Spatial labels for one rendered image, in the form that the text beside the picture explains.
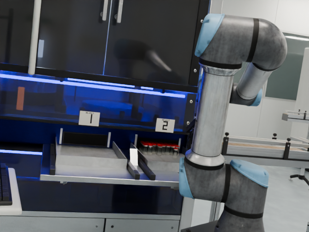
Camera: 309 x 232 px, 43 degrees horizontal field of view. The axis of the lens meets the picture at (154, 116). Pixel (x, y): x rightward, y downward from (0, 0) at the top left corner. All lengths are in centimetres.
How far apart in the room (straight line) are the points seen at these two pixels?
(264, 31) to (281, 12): 639
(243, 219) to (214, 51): 48
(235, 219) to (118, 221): 78
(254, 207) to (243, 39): 48
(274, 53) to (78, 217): 114
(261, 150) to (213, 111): 107
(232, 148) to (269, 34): 108
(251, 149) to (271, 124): 536
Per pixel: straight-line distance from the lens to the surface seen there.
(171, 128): 179
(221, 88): 107
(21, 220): 182
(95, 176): 136
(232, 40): 103
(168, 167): 155
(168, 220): 191
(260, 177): 117
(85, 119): 171
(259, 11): 723
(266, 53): 106
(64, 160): 147
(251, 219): 120
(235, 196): 117
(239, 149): 206
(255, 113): 725
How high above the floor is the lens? 126
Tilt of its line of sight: 6 degrees down
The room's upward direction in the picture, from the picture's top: 7 degrees clockwise
